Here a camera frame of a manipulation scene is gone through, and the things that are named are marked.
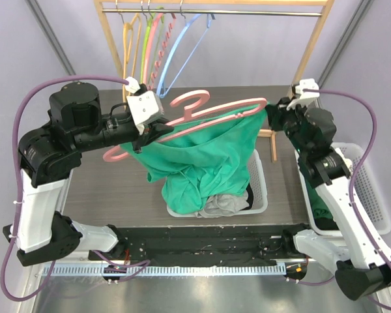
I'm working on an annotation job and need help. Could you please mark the light blue hanger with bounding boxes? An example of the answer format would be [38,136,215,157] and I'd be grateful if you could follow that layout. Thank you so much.
[156,1,214,98]

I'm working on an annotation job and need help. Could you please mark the pink hanger with green top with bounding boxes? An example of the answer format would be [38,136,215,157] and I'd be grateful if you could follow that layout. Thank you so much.
[102,90,268,163]

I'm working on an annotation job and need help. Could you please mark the green tank top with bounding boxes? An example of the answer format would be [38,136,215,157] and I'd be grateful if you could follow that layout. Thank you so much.
[121,111,267,215]

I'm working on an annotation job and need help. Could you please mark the black tank top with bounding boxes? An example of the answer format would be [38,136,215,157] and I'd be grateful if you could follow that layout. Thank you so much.
[244,184,254,211]

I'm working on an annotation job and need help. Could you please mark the grey tank top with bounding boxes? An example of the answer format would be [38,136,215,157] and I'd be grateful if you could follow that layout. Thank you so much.
[194,191,248,218]

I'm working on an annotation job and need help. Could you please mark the yellow plastic hanger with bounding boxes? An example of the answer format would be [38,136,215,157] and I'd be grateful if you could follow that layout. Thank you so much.
[115,1,143,102]

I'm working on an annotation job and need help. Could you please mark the pink hanger with striped top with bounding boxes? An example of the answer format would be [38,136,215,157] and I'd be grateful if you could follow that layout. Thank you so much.
[146,13,177,89]

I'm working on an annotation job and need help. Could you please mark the lime green hanger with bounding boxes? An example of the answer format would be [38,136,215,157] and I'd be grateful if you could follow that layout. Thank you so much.
[140,12,165,84]

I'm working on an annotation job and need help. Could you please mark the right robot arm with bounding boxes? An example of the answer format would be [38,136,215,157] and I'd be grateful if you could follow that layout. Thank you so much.
[265,98,391,300]

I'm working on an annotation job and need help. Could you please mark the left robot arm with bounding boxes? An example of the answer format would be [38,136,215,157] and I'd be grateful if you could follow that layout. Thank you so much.
[16,82,173,266]

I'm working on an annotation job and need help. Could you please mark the white basket centre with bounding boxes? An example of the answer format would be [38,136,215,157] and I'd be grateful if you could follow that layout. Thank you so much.
[167,149,268,218]

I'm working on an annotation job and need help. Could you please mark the white basket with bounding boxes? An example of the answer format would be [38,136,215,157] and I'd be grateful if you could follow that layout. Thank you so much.
[298,142,391,237]
[167,149,268,218]

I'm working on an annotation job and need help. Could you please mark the wooden clothes rack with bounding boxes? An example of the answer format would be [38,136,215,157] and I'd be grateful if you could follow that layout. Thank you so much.
[93,1,335,162]

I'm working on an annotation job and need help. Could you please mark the green cloth in basket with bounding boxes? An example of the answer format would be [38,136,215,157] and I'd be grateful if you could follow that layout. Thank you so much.
[305,181,333,220]

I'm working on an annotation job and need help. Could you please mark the white basket right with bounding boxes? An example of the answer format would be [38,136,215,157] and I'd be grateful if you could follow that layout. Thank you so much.
[298,142,391,237]

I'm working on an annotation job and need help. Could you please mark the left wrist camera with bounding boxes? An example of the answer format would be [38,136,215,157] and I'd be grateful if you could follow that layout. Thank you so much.
[126,91,164,135]

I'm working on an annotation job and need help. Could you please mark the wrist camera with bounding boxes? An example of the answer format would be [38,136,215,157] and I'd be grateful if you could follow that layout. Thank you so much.
[287,78,320,110]
[126,91,164,135]

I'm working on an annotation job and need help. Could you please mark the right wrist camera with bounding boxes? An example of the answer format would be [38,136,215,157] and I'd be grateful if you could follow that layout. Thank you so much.
[287,78,320,110]

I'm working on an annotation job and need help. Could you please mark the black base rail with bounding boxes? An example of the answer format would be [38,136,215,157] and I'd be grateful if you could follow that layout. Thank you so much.
[104,224,308,267]

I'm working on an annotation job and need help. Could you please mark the white slotted cable duct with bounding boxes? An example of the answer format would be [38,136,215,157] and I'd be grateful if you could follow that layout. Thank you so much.
[42,262,286,278]

